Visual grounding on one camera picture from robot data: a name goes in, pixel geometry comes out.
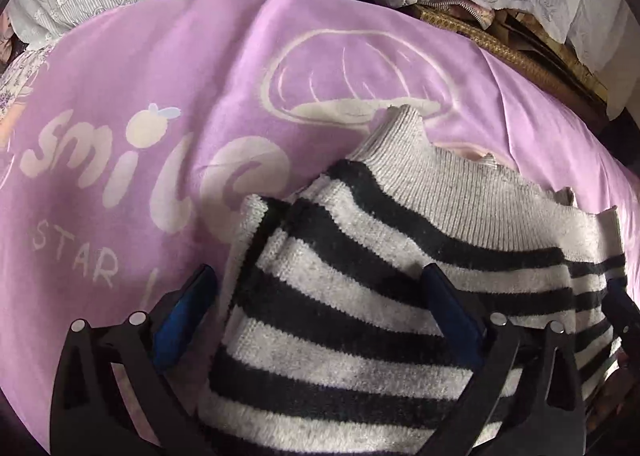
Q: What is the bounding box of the white floral cloth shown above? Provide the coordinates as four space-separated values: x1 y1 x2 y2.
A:
0 44 48 117

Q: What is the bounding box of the purple printed bed sheet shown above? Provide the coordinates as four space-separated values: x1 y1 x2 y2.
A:
0 0 640 456

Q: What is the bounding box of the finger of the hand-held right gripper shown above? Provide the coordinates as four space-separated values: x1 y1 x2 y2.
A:
602 281 640 352

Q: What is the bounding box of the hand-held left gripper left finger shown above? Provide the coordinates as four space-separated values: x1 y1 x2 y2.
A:
50 263 218 456

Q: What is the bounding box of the brown wicker basket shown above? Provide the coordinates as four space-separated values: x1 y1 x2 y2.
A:
415 4 608 107

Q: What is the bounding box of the black grey striped knit sweater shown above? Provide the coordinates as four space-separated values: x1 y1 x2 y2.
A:
197 104 628 456

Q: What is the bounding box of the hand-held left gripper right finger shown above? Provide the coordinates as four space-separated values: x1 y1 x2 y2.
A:
420 263 587 456

